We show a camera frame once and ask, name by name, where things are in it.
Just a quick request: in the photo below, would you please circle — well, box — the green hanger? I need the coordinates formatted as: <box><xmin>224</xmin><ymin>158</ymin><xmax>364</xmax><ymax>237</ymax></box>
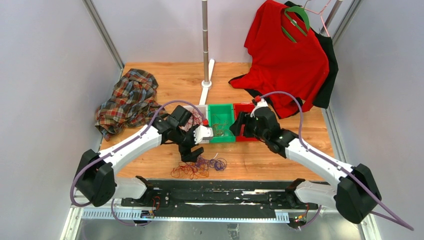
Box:
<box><xmin>278</xmin><ymin>6</ymin><xmax>311</xmax><ymax>44</ymax></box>

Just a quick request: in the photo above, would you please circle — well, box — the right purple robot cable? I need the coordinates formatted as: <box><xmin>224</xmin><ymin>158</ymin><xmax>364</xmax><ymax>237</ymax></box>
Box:
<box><xmin>254</xmin><ymin>91</ymin><xmax>415</xmax><ymax>232</ymax></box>

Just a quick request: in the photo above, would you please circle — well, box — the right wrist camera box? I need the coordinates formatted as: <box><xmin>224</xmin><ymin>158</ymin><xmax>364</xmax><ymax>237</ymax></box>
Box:
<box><xmin>250</xmin><ymin>96</ymin><xmax>269</xmax><ymax>118</ymax></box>

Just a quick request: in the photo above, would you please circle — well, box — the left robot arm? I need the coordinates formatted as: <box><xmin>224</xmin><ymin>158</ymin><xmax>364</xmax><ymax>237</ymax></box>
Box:
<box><xmin>70</xmin><ymin>105</ymin><xmax>214</xmax><ymax>207</ymax></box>

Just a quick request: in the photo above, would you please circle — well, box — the green plastic bin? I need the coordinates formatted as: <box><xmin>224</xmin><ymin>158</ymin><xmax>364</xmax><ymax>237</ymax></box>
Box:
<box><xmin>207</xmin><ymin>103</ymin><xmax>236</xmax><ymax>144</ymax></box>

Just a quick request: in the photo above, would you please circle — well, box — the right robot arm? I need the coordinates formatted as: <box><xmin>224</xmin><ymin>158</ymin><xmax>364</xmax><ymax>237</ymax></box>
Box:
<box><xmin>229</xmin><ymin>107</ymin><xmax>382</xmax><ymax>224</ymax></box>

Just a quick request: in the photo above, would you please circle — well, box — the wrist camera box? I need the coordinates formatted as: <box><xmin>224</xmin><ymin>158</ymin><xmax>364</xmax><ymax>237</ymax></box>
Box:
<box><xmin>250</xmin><ymin>96</ymin><xmax>269</xmax><ymax>118</ymax></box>
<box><xmin>193</xmin><ymin>123</ymin><xmax>214</xmax><ymax>144</ymax></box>

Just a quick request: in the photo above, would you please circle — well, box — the white plastic bin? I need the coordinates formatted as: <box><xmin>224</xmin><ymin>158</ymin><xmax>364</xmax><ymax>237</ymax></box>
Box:
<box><xmin>181</xmin><ymin>105</ymin><xmax>209</xmax><ymax>131</ymax></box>

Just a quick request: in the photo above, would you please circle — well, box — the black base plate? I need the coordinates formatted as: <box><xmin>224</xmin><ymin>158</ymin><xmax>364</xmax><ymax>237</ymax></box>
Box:
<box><xmin>117</xmin><ymin>179</ymin><xmax>318</xmax><ymax>219</ymax></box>

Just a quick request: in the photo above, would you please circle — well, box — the orange cable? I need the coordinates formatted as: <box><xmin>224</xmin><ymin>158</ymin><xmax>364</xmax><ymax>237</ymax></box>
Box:
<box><xmin>211</xmin><ymin>114</ymin><xmax>231</xmax><ymax>137</ymax></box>

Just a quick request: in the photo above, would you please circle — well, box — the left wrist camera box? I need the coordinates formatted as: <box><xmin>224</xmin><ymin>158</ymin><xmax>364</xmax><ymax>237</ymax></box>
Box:
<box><xmin>193</xmin><ymin>123</ymin><xmax>214</xmax><ymax>144</ymax></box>

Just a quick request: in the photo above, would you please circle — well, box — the red plastic bin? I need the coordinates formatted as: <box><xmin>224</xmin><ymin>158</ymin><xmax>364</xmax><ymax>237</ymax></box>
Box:
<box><xmin>232</xmin><ymin>102</ymin><xmax>263</xmax><ymax>143</ymax></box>

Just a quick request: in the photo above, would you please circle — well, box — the red t-shirt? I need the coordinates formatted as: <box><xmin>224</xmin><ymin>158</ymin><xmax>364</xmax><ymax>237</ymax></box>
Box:
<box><xmin>228</xmin><ymin>0</ymin><xmax>330</xmax><ymax>119</ymax></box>

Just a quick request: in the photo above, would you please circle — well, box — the red cable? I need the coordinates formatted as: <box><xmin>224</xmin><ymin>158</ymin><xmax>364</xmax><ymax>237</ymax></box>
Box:
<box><xmin>185</xmin><ymin>108</ymin><xmax>207</xmax><ymax>132</ymax></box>
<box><xmin>170</xmin><ymin>160</ymin><xmax>210</xmax><ymax>180</ymax></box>

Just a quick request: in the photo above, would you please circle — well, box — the aluminium frame rail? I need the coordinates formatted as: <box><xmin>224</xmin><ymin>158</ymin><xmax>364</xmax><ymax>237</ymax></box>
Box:
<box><xmin>82</xmin><ymin>0</ymin><xmax>125</xmax><ymax>71</ymax></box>

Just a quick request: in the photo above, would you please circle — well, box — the black t-shirt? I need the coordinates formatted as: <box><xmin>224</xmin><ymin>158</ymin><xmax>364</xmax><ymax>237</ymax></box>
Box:
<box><xmin>245</xmin><ymin>0</ymin><xmax>339</xmax><ymax>110</ymax></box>

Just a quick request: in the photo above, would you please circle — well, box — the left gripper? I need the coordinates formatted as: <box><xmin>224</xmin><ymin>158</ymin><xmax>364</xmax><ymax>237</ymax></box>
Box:
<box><xmin>173</xmin><ymin>124</ymin><xmax>205</xmax><ymax>163</ymax></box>

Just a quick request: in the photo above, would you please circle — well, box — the plaid shirt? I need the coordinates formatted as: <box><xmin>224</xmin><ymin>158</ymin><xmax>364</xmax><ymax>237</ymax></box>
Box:
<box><xmin>94</xmin><ymin>68</ymin><xmax>161</xmax><ymax>141</ymax></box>

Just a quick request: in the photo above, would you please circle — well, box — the pink wire hanger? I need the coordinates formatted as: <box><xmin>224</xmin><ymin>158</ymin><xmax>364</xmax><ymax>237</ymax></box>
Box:
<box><xmin>302</xmin><ymin>0</ymin><xmax>332</xmax><ymax>37</ymax></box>

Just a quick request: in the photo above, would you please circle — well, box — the clothes rack pole with base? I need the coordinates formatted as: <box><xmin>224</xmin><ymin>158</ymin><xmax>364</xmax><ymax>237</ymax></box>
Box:
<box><xmin>199</xmin><ymin>0</ymin><xmax>215</xmax><ymax>105</ymax></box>

